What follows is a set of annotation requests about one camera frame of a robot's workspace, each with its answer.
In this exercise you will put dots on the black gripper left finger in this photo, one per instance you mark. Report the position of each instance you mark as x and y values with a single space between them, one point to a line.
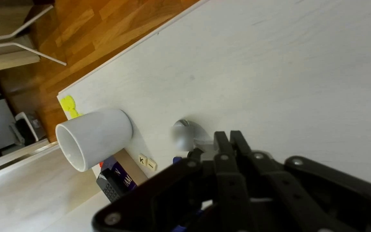
200 196

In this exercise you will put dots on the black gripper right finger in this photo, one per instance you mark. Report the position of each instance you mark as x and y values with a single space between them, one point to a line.
314 195

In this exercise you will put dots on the white ceramic cup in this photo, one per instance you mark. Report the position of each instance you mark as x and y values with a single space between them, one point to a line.
94 137

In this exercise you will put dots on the small letter tiles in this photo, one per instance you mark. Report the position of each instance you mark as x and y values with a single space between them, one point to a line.
148 162

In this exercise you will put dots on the dark box with wooden base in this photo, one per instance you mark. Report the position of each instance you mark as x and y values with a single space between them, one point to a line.
118 175

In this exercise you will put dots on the white tv bench table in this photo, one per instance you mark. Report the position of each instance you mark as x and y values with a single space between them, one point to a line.
294 76

